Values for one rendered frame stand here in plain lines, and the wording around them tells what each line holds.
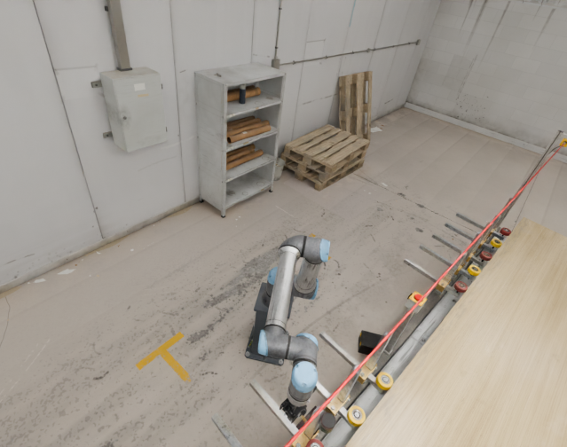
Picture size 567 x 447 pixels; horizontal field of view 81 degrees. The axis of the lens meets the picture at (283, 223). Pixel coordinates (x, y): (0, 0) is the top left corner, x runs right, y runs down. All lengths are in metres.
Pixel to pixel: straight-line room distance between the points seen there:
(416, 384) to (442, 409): 0.15
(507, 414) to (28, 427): 2.79
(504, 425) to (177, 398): 1.98
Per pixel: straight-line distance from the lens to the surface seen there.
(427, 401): 1.98
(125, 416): 2.77
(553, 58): 8.54
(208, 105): 3.55
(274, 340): 1.34
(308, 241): 1.69
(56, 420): 2.90
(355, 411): 1.81
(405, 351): 2.43
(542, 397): 2.36
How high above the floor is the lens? 2.50
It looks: 38 degrees down
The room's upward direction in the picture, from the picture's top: 9 degrees clockwise
